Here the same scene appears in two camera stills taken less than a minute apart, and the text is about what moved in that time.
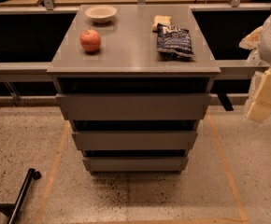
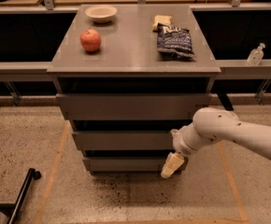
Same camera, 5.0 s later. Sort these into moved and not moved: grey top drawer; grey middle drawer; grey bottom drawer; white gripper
Moved: white gripper
Not moved: grey top drawer; grey middle drawer; grey bottom drawer
